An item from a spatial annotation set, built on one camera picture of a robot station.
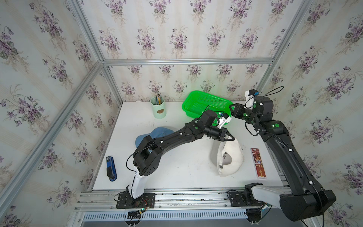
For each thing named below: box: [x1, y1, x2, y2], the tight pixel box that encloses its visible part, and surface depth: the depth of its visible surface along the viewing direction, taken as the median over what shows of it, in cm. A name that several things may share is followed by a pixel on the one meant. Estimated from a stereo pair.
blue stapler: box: [105, 155, 118, 182], surface depth 82 cm
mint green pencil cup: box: [150, 96, 167, 119], surface depth 106 cm
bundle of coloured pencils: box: [155, 92, 163, 105], surface depth 103 cm
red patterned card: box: [250, 147, 267, 179], surface depth 86 cm
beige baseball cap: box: [216, 138, 245, 178], surface depth 71 cm
